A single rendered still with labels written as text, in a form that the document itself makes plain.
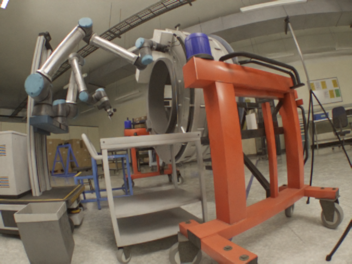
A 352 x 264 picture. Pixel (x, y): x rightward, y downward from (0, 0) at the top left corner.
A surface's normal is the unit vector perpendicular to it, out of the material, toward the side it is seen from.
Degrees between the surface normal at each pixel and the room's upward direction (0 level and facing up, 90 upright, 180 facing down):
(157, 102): 98
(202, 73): 90
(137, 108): 90
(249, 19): 90
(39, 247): 90
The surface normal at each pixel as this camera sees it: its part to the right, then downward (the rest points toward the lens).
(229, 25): -0.46, -0.03
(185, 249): 0.03, -0.09
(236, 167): 0.39, -0.12
